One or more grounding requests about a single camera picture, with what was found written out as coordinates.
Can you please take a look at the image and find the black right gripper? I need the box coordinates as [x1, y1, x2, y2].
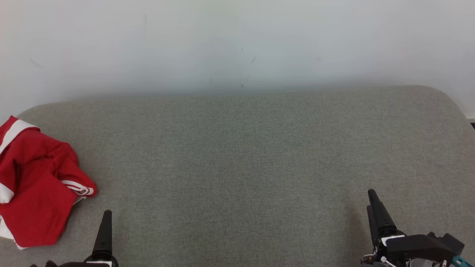
[362, 189, 451, 267]

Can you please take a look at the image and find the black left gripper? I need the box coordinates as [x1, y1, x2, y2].
[30, 210, 119, 267]

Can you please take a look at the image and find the red white basketball jersey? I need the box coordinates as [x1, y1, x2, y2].
[0, 163, 98, 250]

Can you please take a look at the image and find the teal-plug right camera cable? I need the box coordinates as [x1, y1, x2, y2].
[451, 255, 475, 267]

